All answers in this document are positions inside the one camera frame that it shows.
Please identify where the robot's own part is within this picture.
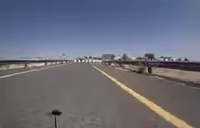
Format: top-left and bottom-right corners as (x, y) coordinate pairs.
(50, 109), (63, 128)

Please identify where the tree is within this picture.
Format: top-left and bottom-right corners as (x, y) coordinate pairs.
(143, 53), (156, 61)

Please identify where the dry bush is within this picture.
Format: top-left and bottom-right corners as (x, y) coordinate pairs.
(135, 66), (147, 75)

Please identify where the building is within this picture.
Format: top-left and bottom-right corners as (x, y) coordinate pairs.
(101, 53), (116, 61)

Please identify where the dark post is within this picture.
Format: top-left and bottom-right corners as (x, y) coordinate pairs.
(147, 65), (153, 75)

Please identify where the roadside guardrail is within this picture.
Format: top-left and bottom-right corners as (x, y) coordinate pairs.
(0, 59), (72, 72)

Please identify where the grey asphalt road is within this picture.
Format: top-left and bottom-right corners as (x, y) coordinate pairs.
(0, 62), (200, 128)

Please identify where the dark fence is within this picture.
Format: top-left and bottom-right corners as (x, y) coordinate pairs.
(147, 60), (200, 74)

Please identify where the yellow painted line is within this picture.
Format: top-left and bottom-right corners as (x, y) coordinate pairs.
(90, 63), (195, 128)

